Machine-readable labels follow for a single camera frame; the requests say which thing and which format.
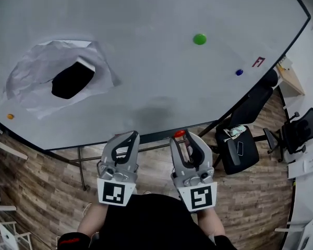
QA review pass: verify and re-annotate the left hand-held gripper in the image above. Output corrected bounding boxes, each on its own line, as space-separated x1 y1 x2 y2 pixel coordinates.
97 130 141 207

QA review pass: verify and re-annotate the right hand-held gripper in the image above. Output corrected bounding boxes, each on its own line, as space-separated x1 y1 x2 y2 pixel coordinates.
169 129 218 213

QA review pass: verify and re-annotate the green round magnet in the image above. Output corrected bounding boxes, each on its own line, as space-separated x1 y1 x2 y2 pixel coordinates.
192 33 208 46

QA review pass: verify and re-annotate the large white whiteboard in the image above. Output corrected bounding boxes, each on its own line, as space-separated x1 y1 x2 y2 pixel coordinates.
0 0 311 151

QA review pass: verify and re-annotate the person's right forearm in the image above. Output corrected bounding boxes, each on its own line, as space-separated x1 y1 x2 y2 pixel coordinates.
196 206 226 238

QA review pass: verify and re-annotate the person's left forearm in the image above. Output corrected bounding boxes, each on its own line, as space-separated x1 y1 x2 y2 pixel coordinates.
76 203 109 238

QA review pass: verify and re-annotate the black whiteboard eraser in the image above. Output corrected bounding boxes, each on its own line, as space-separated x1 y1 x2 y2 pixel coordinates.
51 57 96 100

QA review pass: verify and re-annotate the crumpled white wrapper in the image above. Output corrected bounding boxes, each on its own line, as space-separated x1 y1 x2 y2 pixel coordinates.
223 124 247 141

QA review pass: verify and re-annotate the black office chair with headrest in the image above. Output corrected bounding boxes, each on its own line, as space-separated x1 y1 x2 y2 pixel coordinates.
210 68 280 176

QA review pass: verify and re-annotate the black phone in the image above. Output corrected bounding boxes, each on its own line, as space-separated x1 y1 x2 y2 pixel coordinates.
235 140 245 156

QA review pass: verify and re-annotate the person's black clothing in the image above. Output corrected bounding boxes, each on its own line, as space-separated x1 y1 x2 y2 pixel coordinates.
57 193 238 250

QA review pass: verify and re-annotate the black mesh office chair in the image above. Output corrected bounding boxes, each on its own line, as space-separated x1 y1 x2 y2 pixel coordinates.
262 107 313 164

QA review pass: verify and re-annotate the red letter sticker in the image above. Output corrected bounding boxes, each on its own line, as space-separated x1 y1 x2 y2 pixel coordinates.
251 57 266 68

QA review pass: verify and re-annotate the white desk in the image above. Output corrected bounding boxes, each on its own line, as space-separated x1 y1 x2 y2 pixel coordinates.
286 151 313 180

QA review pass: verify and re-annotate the crumpled white paper sheet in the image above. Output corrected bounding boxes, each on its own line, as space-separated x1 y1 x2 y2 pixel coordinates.
0 39 122 120

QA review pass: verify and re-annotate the light wooden board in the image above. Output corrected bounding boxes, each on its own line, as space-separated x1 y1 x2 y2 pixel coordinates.
274 60 306 96

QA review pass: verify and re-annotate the white table with legs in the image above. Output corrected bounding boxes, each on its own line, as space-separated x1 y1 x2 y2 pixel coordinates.
273 180 313 250

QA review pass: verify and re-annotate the white metal rack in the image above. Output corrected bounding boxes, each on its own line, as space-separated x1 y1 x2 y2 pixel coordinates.
0 204 34 250

